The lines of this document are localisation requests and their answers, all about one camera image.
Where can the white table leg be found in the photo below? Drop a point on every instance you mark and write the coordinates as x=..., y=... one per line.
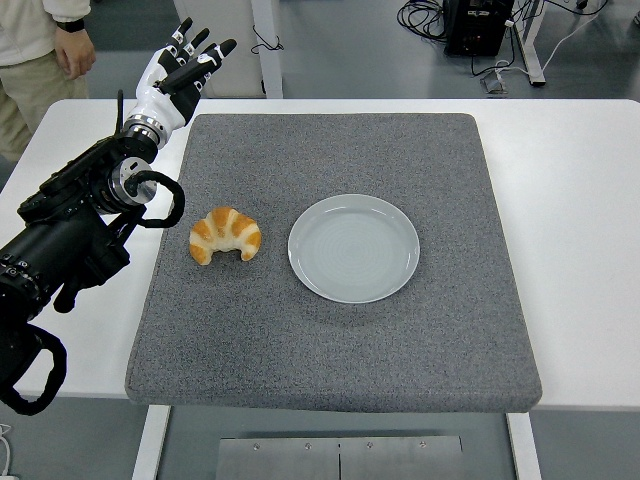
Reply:
x=150, y=445
x=525, y=450

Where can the person's hand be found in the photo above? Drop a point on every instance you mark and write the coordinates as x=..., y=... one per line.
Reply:
x=75, y=55

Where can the grey felt mat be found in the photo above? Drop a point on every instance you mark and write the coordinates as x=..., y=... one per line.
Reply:
x=325, y=350

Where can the grey round plate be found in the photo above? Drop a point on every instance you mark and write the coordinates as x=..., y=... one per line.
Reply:
x=350, y=250

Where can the person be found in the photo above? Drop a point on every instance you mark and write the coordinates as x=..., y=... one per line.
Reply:
x=30, y=35

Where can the black computer box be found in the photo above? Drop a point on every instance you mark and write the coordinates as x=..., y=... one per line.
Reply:
x=475, y=27

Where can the white desk leg with foot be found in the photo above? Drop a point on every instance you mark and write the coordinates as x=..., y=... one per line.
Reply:
x=531, y=45

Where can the croissant bread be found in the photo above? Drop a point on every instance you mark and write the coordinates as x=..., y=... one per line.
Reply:
x=220, y=225

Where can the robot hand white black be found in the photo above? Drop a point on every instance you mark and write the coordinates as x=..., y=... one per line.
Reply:
x=160, y=102

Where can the grey metal plate with screws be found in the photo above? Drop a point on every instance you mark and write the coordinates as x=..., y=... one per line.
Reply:
x=300, y=457

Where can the grey floor socket box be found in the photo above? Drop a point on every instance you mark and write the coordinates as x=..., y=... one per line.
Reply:
x=494, y=82

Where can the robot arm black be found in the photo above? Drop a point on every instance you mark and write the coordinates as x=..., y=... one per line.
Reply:
x=60, y=240

